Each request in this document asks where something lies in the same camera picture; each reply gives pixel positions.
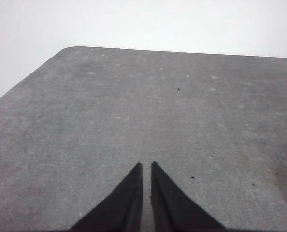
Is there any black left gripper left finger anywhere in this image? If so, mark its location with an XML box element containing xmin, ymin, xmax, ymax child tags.
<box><xmin>69</xmin><ymin>162</ymin><xmax>144</xmax><ymax>231</ymax></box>

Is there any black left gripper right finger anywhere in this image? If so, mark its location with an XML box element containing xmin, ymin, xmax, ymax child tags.
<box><xmin>149</xmin><ymin>161</ymin><xmax>226</xmax><ymax>231</ymax></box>

